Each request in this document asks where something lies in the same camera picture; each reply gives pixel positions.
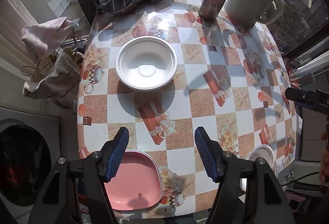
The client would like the pink square plate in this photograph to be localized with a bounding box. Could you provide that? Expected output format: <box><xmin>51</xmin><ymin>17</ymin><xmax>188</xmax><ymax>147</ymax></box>
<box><xmin>105</xmin><ymin>150</ymin><xmax>163</xmax><ymax>212</ymax></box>

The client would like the white foam bowl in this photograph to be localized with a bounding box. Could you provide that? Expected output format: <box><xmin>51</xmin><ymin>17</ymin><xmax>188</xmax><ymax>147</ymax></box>
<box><xmin>115</xmin><ymin>36</ymin><xmax>178</xmax><ymax>91</ymax></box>
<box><xmin>239</xmin><ymin>144</ymin><xmax>276</xmax><ymax>192</ymax></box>

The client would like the wooden chopsticks bundle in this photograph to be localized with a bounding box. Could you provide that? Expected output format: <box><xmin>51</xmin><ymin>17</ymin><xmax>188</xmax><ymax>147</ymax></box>
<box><xmin>283</xmin><ymin>58</ymin><xmax>301</xmax><ymax>89</ymax></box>

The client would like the patterned vinyl tablecloth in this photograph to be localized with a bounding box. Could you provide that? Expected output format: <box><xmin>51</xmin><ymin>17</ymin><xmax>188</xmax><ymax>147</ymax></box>
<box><xmin>77</xmin><ymin>0</ymin><xmax>301</xmax><ymax>218</ymax></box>

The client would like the white washing machine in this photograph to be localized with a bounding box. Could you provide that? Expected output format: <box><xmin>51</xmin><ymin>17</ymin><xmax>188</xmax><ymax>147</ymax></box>
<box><xmin>1</xmin><ymin>105</ymin><xmax>61</xmax><ymax>223</ymax></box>

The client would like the cream knitted towel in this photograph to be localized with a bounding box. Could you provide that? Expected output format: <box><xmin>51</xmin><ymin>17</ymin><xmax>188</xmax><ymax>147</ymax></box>
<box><xmin>23</xmin><ymin>51</ymin><xmax>84</xmax><ymax>107</ymax></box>

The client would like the cream electric kettle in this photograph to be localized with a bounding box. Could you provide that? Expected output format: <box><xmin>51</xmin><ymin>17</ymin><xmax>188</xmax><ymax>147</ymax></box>
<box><xmin>224</xmin><ymin>0</ymin><xmax>285</xmax><ymax>29</ymax></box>

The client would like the pink towel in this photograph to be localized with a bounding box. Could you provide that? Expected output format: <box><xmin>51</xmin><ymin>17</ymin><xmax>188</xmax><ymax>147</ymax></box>
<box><xmin>21</xmin><ymin>17</ymin><xmax>82</xmax><ymax>63</ymax></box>

